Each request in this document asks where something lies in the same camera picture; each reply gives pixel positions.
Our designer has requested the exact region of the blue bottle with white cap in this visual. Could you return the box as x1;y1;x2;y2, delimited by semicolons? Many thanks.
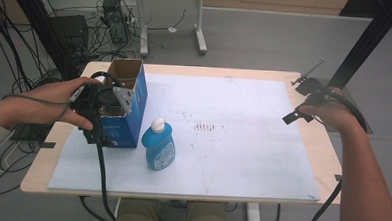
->
139;117;179;173

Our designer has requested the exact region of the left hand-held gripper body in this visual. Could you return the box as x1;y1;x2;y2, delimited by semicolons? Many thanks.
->
69;70;137;148

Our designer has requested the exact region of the person's right hand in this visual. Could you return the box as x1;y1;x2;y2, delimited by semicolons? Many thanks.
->
297;85;363;135

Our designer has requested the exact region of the person's leg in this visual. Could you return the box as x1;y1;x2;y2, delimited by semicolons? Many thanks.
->
184;200;230;221
113;197;164;221

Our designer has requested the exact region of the black computer tower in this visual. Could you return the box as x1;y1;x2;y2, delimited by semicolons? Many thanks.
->
99;0;133;46

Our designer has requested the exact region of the thick black left gripper cable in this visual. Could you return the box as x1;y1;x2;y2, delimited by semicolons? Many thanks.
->
92;142;120;221

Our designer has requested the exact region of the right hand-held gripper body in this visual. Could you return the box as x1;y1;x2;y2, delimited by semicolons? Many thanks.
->
289;56;334;108

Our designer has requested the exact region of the white-legged background table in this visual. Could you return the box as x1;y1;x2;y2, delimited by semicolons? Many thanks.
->
112;0;239;62

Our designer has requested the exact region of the black metal frame post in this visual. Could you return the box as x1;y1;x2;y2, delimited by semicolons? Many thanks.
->
327;0;392;93
0;0;85;82

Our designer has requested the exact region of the white table leg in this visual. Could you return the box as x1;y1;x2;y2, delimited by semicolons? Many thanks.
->
244;202;263;221
112;196;123;221

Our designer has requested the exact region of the blue cardboard box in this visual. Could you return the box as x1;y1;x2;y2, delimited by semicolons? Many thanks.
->
96;56;150;150

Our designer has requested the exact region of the tangle of black floor cables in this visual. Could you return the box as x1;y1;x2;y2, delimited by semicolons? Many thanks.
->
0;0;77;199

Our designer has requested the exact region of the thick black right gripper cable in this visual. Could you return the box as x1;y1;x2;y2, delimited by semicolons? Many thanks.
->
300;89;370;221

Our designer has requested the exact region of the black equipment box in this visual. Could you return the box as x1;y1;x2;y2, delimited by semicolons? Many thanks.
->
47;13;91;55

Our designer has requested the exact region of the thick black gripper cable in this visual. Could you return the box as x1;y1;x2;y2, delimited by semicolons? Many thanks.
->
300;89;370;221
92;142;120;221

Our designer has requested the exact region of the thin grey cable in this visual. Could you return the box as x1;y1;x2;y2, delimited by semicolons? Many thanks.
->
2;81;87;120

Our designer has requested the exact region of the person's right leg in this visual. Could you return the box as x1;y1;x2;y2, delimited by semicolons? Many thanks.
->
184;200;230;221

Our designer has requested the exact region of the white table mat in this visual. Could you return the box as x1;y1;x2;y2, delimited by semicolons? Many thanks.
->
47;68;325;202

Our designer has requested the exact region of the person's left hand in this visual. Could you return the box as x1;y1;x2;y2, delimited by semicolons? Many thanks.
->
0;74;103;134

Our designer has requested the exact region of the black floor mat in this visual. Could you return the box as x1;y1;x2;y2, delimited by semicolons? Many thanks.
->
7;121;55;144

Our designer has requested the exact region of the person's left leg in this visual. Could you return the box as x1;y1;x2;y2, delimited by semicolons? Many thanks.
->
113;197;164;221

